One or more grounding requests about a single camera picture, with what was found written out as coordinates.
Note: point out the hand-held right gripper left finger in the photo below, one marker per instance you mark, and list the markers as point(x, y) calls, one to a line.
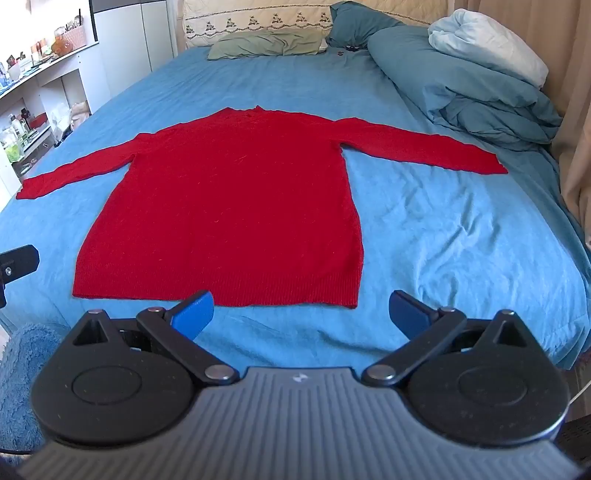
point(194, 316)

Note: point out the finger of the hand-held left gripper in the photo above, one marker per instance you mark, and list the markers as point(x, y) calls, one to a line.
point(21, 263)

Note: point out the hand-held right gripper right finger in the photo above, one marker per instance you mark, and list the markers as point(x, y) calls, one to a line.
point(408, 316)

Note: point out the red towel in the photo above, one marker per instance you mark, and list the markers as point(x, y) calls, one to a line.
point(231, 207)

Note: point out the bed with blue sheet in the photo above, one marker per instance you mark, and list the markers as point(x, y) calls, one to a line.
point(438, 230)

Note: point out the blue fluffy rug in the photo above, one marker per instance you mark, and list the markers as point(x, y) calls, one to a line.
point(23, 369)

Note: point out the red box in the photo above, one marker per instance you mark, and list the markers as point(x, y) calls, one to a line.
point(38, 121)

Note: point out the beige bag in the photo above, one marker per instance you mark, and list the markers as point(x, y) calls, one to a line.
point(79, 114)

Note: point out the white desk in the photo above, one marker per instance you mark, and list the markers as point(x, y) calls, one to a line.
point(51, 78)

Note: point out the white vase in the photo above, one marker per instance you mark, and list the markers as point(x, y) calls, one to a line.
point(14, 71)

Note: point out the orange plush toy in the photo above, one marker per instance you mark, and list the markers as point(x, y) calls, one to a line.
point(60, 47)

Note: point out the pink wicker basket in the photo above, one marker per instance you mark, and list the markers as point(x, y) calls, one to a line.
point(75, 37)

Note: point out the teal bolster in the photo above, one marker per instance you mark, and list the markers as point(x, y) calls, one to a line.
point(438, 78)

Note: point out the beige curtain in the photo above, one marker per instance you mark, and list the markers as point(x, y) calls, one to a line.
point(572, 138)

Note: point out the white wardrobe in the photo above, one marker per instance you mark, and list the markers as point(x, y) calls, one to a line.
point(134, 41)

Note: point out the green pillow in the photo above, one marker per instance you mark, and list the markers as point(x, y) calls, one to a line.
point(263, 46)

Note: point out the light blue blanket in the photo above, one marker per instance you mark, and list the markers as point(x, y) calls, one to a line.
point(485, 46)

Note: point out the teal pillow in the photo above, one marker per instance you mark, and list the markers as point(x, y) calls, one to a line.
point(360, 23)

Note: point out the cream embroidered headboard cover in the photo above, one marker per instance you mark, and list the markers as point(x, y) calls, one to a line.
point(258, 14)

